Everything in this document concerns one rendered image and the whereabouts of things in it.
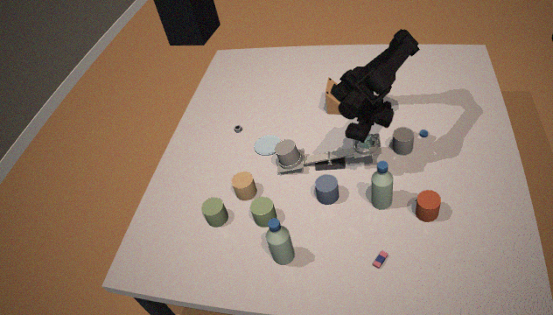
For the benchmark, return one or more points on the dark green cylinder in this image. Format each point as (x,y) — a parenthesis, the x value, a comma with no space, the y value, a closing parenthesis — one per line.
(262,210)
(215,212)

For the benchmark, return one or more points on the pink eraser with blue sleeve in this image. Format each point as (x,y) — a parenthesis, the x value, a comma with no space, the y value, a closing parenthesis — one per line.
(380,259)

